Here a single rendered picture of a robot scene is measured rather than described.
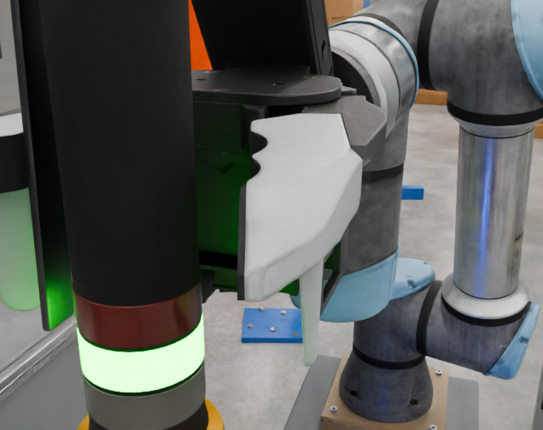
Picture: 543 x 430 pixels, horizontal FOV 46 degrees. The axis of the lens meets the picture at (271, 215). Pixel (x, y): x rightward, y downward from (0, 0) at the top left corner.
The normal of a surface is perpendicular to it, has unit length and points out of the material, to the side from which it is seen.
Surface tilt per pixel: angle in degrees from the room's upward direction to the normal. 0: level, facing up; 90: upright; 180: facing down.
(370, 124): 0
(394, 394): 72
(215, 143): 90
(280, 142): 0
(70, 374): 90
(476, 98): 103
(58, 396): 90
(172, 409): 90
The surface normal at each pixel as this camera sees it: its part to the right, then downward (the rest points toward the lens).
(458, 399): 0.00, -0.94
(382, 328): -0.53, 0.29
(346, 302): 0.00, 0.39
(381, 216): 0.53, 0.29
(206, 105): -0.33, 0.33
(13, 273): 0.80, 0.28
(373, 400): -0.44, 0.00
